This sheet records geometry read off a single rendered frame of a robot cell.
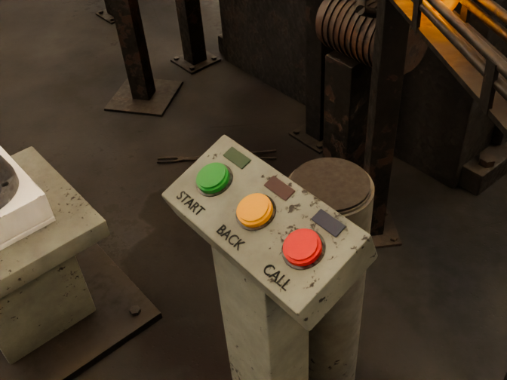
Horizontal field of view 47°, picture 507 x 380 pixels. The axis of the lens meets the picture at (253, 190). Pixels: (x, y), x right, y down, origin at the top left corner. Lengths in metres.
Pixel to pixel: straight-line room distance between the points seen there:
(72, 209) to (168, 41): 1.27
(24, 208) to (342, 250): 0.66
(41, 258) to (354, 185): 0.57
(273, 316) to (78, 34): 1.94
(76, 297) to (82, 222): 0.22
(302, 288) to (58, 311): 0.78
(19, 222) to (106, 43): 1.36
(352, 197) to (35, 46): 1.86
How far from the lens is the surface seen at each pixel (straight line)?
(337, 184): 0.80
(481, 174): 1.57
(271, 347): 0.75
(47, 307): 1.27
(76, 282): 1.26
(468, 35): 0.73
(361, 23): 1.21
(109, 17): 2.56
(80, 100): 2.06
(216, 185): 0.67
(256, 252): 0.62
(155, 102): 1.95
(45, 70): 2.29
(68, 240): 1.11
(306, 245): 0.60
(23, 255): 1.11
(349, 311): 0.93
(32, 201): 1.11
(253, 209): 0.64
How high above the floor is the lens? 1.05
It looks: 42 degrees down
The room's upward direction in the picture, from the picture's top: 5 degrees counter-clockwise
